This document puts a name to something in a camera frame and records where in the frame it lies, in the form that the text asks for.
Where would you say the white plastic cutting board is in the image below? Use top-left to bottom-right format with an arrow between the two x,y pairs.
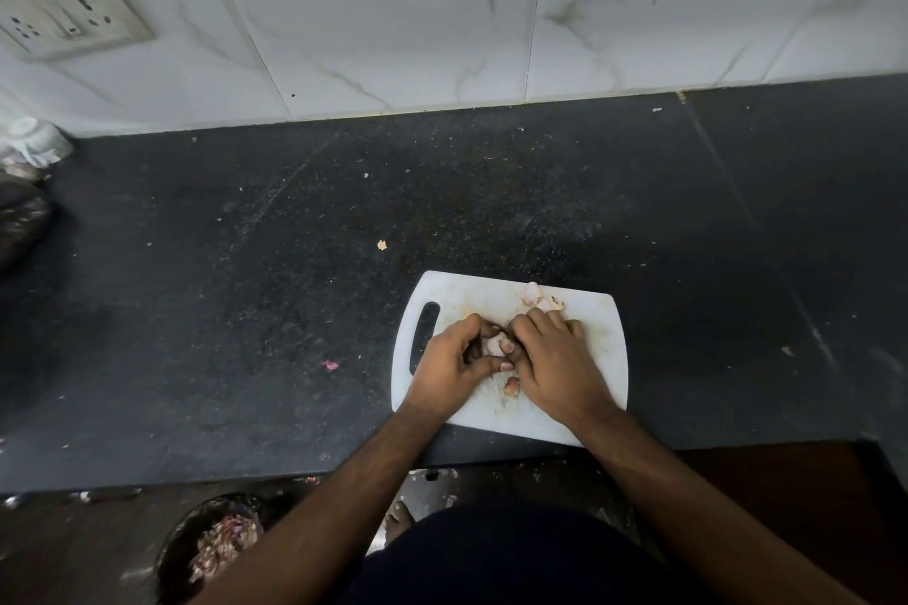
391,270 -> 630,448

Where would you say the dark round waste bin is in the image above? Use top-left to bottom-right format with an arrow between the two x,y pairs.
154,493 -> 269,605

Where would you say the pile of garlic peels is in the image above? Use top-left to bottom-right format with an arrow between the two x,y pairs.
187,514 -> 261,585

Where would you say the person's right forearm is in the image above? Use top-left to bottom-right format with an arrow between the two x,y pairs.
573,406 -> 870,605

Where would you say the white crumpled plastic bag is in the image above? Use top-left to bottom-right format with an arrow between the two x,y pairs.
0,116 -> 75,182

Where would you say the person's right hand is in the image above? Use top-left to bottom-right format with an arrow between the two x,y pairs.
498,308 -> 620,430

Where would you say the person's foot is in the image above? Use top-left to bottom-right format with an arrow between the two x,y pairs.
383,501 -> 417,546

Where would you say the dark plastic bag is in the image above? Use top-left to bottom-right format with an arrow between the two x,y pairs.
0,173 -> 55,272

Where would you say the person's dark clothing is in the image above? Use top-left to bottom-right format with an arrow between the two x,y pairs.
352,504 -> 685,605

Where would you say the person's left forearm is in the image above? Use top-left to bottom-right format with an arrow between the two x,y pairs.
190,405 -> 446,605

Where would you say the person's left hand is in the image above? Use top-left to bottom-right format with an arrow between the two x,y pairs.
402,314 -> 514,423

